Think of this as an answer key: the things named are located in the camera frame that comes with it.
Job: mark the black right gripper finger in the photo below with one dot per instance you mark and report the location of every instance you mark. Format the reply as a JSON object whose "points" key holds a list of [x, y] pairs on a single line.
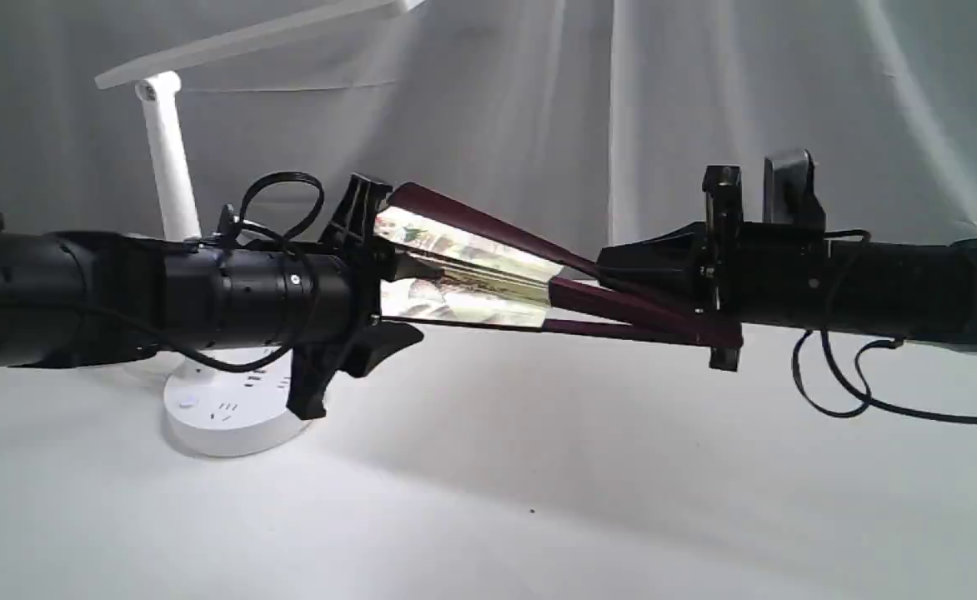
{"points": [[667, 270]]}

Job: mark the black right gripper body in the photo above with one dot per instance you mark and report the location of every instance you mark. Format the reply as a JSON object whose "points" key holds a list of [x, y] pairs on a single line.
{"points": [[760, 272]]}

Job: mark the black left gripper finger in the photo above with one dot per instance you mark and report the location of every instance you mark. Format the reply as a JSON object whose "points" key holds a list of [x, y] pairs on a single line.
{"points": [[373, 345], [392, 264]]}

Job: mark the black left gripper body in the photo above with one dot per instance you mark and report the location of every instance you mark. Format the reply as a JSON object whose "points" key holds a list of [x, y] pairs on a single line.
{"points": [[249, 287]]}

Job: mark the painted paper folding fan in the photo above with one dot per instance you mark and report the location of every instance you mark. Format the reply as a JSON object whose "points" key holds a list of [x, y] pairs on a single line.
{"points": [[499, 277]]}

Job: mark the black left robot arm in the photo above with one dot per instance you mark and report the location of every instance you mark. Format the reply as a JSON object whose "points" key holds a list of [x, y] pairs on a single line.
{"points": [[95, 298]]}

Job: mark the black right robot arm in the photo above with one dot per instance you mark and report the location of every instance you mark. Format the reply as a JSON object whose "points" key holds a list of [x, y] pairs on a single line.
{"points": [[925, 293]]}

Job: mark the white desk lamp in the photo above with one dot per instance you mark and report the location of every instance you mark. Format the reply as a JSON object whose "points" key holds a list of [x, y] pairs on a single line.
{"points": [[211, 413]]}

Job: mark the grey backdrop curtain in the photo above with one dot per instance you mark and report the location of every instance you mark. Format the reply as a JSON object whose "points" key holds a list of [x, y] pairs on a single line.
{"points": [[586, 122]]}

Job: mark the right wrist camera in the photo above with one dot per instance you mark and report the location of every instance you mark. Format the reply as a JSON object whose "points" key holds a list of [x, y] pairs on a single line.
{"points": [[788, 196]]}

